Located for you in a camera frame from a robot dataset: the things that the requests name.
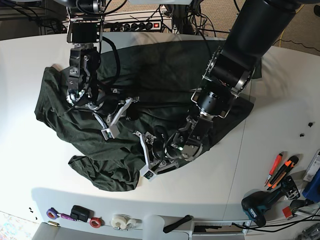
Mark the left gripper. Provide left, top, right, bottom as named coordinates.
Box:
left=132, top=126, right=203, bottom=181

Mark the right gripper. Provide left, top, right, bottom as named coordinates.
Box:
left=85, top=96, right=140, bottom=139

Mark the dark green t-shirt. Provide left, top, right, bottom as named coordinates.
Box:
left=34, top=39, right=262, bottom=192

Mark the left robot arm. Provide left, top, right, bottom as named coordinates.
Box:
left=138, top=0, right=305, bottom=180

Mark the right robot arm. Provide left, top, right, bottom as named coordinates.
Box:
left=63, top=0, right=139, bottom=140

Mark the black marker pen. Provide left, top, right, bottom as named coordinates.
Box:
left=163, top=215, right=193, bottom=234

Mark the white tape roll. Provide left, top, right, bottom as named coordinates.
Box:
left=110, top=214, right=142, bottom=230

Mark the red tape roll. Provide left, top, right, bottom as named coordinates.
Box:
left=89, top=217, right=103, bottom=229

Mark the white power strip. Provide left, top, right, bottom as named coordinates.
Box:
left=109, top=21, right=162, bottom=33

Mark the purple tape roll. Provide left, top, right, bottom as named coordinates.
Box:
left=46, top=207, right=59, bottom=220

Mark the black orange utility knife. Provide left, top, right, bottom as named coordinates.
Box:
left=266, top=155, right=299, bottom=191

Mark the blue box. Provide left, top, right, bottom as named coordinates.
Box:
left=302, top=170, right=320, bottom=203

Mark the black action camera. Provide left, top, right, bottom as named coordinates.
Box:
left=70, top=205, right=91, bottom=223

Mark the teal cordless drill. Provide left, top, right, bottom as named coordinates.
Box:
left=241, top=175, right=301, bottom=228

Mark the yellow cable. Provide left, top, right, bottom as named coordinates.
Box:
left=278, top=4, right=305, bottom=47

